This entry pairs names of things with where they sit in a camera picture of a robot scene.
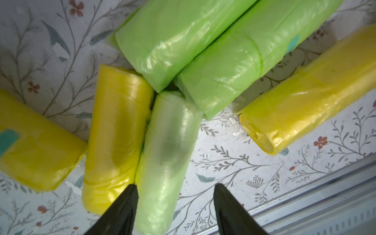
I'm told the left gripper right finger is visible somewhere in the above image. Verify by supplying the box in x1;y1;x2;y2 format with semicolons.
213;184;267;235

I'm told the yellow trash bag roll diagonal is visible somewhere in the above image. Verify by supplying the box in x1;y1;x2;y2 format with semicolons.
82;65;154;215

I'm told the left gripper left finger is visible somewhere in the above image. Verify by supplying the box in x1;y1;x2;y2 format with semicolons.
85;184;139;235

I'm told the yellow trash bag roll left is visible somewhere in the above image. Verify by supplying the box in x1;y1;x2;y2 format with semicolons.
1;90;87;192

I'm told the pale green trash bag roll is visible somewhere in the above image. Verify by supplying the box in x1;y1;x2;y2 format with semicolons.
134;91;203;235

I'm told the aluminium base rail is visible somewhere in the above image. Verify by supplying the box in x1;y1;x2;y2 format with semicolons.
196;152;376;235

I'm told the yellow trash bag roll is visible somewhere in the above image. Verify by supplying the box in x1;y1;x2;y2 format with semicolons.
240;24;376;155
1;90;87;192

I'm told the yellow trash bag roll centre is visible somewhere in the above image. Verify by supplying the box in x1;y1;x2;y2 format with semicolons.
240;24;376;155

